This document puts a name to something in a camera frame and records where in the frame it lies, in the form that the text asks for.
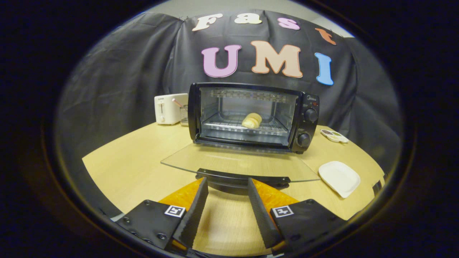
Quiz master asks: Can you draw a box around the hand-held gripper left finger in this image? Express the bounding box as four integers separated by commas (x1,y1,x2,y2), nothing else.
117,177,209,253

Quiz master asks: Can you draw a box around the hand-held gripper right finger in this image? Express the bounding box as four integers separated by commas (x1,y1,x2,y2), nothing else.
247,177,347,251

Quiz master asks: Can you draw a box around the pale bread roll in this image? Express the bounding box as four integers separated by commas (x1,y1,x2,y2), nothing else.
241,113,262,129

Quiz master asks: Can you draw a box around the black toaster oven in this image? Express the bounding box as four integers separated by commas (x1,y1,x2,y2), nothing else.
160,82,321,196

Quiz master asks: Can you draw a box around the white pop-up toaster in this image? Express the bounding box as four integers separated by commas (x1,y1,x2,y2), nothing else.
154,93,189,125

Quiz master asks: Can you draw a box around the white square plate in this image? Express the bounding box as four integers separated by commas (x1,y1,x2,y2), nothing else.
318,161,361,199

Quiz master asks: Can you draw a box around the divided white condiment tray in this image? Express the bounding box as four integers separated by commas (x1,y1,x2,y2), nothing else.
320,129,349,144

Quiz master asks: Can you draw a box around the black backdrop cloth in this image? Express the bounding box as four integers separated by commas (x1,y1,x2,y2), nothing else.
56,9,402,201

